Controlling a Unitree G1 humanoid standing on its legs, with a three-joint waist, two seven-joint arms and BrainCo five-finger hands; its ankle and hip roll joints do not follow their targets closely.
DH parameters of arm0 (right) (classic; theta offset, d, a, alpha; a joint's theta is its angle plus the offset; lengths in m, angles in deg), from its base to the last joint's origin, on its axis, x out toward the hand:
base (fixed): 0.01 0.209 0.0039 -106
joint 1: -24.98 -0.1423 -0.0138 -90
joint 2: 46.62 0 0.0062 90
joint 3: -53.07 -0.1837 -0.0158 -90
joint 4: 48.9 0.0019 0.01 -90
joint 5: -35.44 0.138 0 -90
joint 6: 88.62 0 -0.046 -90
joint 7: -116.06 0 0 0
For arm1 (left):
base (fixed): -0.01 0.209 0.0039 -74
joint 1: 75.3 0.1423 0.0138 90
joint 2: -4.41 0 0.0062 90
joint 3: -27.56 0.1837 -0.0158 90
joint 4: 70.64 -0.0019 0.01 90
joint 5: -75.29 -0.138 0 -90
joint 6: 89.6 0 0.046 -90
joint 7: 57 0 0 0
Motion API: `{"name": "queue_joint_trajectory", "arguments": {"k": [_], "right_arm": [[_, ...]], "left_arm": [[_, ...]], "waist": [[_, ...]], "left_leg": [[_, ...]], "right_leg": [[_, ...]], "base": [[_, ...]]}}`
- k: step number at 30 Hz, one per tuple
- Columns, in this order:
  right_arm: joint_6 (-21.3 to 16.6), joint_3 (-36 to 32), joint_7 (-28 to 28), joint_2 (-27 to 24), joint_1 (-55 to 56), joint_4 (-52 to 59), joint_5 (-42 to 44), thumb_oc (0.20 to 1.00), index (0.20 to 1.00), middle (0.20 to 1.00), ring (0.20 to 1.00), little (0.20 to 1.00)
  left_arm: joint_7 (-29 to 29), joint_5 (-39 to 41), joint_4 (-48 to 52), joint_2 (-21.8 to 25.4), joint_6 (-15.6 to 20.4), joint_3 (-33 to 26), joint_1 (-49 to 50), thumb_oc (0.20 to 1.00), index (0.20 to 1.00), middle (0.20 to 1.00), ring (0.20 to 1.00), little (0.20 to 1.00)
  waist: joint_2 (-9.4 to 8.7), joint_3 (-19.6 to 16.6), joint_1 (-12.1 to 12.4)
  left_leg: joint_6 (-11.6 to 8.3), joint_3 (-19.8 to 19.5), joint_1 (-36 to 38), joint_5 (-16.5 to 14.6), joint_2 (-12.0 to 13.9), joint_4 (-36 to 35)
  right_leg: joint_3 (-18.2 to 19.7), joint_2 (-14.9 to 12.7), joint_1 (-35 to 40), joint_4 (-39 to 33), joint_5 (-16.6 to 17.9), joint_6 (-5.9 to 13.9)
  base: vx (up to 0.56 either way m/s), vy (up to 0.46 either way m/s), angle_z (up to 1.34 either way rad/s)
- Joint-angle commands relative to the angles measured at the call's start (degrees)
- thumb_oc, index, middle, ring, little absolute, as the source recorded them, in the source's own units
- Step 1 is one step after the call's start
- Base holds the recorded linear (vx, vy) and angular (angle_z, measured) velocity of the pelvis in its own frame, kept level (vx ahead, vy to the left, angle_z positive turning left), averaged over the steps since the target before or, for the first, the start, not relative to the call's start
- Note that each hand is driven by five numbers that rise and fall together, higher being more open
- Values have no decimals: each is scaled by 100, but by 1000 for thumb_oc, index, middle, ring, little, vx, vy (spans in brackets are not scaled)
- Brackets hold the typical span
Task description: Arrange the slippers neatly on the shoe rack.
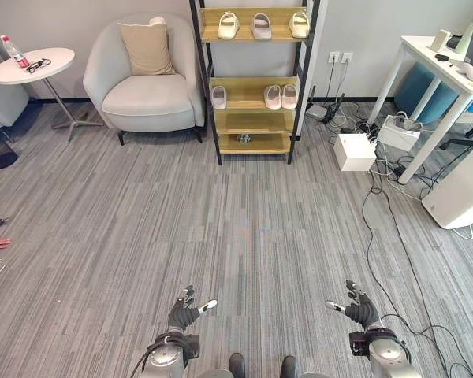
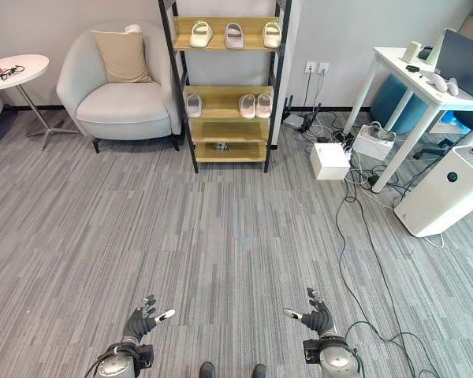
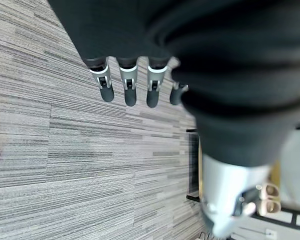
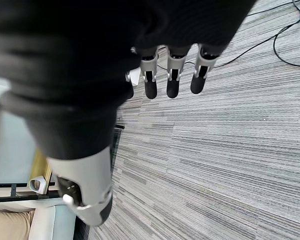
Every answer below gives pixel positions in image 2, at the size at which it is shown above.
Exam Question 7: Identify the black office chair base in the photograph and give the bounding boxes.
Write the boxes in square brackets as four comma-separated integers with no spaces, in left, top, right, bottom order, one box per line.
[413,137,459,161]

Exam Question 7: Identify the grey laptop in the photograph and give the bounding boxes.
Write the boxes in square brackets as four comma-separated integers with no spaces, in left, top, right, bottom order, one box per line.
[434,28,473,101]

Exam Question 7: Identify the pale pink slipper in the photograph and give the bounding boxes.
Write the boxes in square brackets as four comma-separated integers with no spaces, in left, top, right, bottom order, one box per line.
[255,93,273,120]
[238,94,258,120]
[185,94,203,119]

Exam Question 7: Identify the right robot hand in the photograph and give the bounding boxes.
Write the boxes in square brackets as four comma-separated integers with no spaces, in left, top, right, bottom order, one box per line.
[282,286,337,339]

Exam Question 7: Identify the white cardboard box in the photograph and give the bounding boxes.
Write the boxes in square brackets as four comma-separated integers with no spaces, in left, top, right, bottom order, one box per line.
[309,142,352,182]

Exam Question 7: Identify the grey lilac slipper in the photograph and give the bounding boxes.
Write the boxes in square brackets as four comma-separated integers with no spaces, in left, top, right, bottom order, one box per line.
[223,21,247,52]

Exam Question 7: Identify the long black floor cable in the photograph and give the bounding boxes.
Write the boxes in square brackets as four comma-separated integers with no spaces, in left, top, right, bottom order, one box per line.
[333,184,442,378]
[343,188,423,378]

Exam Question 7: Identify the black power strip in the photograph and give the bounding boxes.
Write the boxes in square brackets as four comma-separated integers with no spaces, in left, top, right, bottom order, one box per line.
[317,132,356,145]

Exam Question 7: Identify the black wooden shoe rack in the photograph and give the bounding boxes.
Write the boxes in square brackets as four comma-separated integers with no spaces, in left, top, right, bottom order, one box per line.
[157,0,293,174]

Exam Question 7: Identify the beige cushion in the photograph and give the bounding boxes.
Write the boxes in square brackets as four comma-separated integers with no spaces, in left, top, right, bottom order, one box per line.
[91,29,155,84]

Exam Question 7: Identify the white box with headset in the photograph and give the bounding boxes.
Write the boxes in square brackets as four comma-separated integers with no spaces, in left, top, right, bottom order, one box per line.
[352,121,397,161]

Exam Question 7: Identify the small cream box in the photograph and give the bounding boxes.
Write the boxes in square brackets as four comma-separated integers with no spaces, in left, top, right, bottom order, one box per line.
[401,39,422,65]

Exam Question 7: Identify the cream slipper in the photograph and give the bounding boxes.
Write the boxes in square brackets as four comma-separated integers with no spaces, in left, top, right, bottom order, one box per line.
[262,20,282,50]
[189,20,215,50]

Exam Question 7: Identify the teal round pouf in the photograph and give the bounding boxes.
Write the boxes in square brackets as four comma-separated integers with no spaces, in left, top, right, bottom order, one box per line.
[370,74,431,136]

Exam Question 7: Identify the black eyeglasses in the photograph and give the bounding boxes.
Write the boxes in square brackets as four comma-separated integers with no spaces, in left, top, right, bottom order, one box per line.
[0,65,26,82]

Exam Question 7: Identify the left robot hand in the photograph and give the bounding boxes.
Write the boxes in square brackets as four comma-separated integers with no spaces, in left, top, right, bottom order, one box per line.
[121,293,177,345]

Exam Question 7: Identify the round white side table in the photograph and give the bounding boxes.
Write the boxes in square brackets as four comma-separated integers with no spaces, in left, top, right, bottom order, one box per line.
[0,54,81,152]

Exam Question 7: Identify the light grey armchair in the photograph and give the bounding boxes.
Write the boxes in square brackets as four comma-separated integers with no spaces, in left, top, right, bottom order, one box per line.
[55,20,183,154]

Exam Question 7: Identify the white desk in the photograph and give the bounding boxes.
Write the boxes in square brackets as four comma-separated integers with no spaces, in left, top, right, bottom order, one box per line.
[343,46,473,195]

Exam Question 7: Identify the blue plastic bag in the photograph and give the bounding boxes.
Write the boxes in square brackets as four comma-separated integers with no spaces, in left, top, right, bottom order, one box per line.
[442,110,471,132]

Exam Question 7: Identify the white air purifier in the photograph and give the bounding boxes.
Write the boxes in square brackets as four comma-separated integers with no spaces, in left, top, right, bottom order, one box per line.
[393,143,473,239]

